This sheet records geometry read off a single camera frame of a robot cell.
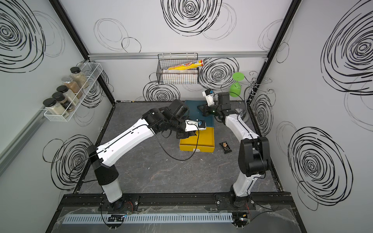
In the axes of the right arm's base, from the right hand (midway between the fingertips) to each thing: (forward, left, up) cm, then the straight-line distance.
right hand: (199, 107), depth 87 cm
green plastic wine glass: (+15, -24, +1) cm, 28 cm away
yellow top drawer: (-19, -2, -8) cm, 21 cm away
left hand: (-19, +3, +5) cm, 20 cm away
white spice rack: (+20, +69, +12) cm, 73 cm away
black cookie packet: (-16, -18, -22) cm, 32 cm away
